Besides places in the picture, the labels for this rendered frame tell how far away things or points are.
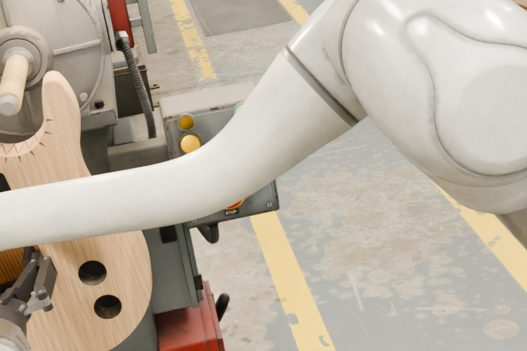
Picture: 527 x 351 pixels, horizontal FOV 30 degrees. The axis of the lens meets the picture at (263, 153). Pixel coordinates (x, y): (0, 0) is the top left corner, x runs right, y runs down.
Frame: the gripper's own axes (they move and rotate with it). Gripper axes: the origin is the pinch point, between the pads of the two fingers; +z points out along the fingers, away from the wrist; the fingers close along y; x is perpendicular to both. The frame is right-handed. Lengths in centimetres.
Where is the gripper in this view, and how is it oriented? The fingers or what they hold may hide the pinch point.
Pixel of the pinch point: (4, 265)
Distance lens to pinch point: 133.8
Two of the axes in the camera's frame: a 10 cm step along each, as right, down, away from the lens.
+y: 9.4, -3.5, 0.4
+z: -1.7, -3.5, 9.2
